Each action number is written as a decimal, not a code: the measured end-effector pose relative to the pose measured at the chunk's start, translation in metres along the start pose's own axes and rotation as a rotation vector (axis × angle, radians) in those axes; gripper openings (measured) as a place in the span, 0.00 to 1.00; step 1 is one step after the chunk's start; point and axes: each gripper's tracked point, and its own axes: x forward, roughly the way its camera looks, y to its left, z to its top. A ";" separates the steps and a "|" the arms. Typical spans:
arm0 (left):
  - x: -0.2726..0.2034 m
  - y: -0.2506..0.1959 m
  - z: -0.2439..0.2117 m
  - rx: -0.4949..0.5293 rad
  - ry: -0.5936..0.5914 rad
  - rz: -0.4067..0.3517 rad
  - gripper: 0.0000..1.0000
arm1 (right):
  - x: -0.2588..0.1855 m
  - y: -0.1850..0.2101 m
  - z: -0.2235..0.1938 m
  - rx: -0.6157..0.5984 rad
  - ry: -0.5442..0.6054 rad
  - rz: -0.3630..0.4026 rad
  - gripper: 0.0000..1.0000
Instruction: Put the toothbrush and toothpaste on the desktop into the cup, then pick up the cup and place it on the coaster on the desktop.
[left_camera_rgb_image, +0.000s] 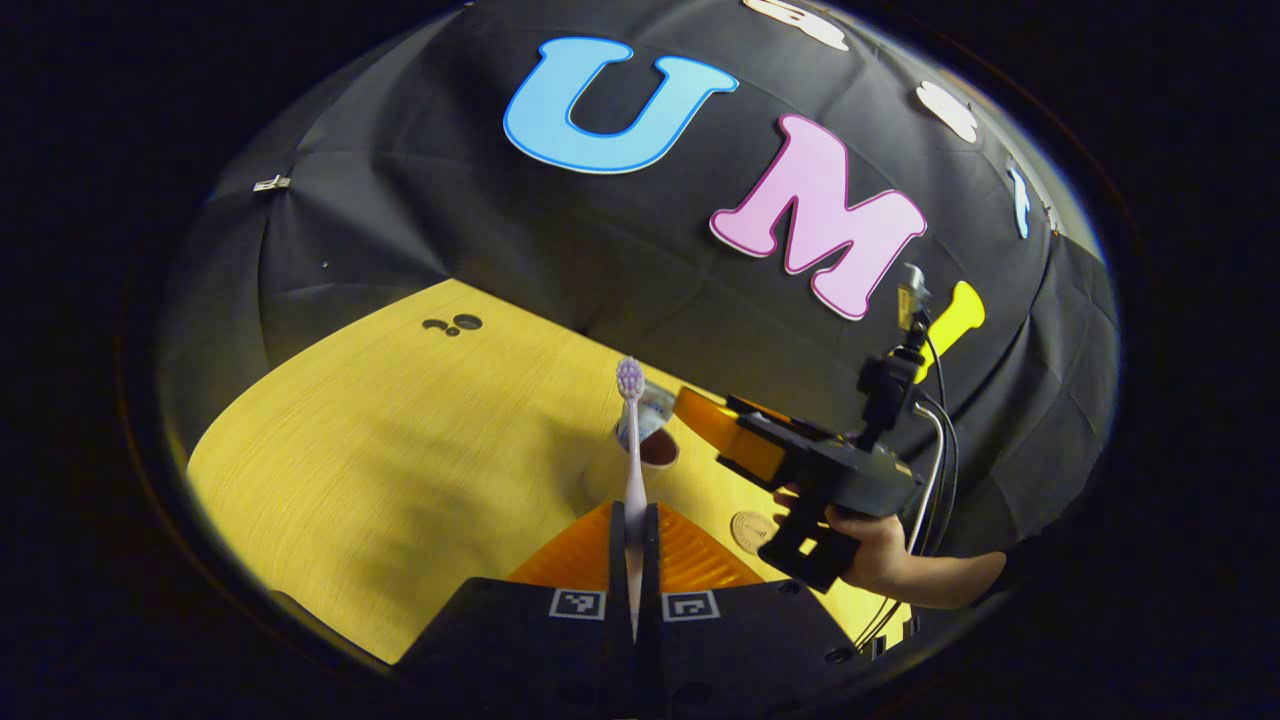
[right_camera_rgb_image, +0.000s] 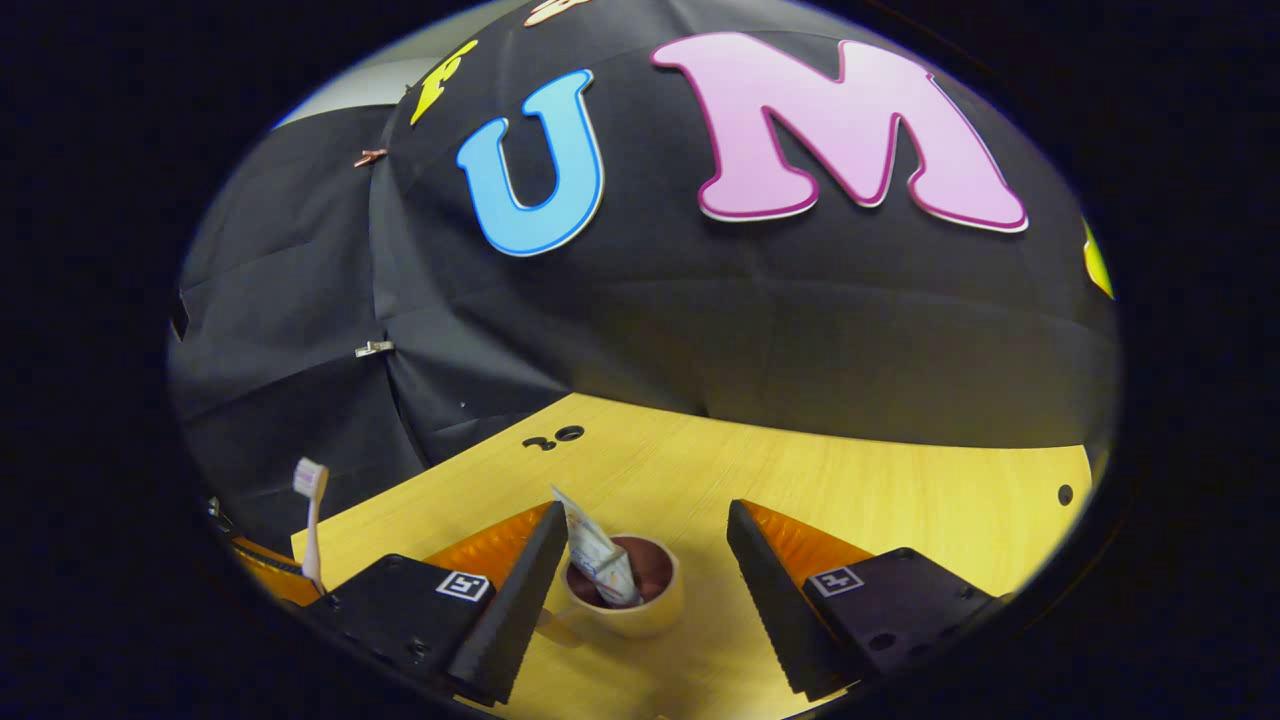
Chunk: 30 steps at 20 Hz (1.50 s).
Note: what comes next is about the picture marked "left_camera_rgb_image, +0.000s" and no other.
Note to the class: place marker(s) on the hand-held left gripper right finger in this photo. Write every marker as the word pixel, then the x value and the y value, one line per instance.
pixel 651 560

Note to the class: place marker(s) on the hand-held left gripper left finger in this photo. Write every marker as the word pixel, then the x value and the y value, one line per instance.
pixel 617 560

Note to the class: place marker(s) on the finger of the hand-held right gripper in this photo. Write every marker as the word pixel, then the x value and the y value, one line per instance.
pixel 765 455
pixel 705 415

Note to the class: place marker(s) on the white toothpaste tube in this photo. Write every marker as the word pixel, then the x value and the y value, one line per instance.
pixel 658 405

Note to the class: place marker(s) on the beige cup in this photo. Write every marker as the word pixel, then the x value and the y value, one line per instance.
pixel 660 455

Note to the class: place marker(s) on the round wooden coaster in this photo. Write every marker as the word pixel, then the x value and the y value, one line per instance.
pixel 750 532

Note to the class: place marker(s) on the white toothbrush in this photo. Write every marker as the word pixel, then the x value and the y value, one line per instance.
pixel 634 470

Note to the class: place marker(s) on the wooden desktop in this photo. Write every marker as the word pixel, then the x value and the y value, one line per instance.
pixel 400 450

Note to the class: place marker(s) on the silver cloth clip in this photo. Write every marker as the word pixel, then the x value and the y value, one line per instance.
pixel 272 183

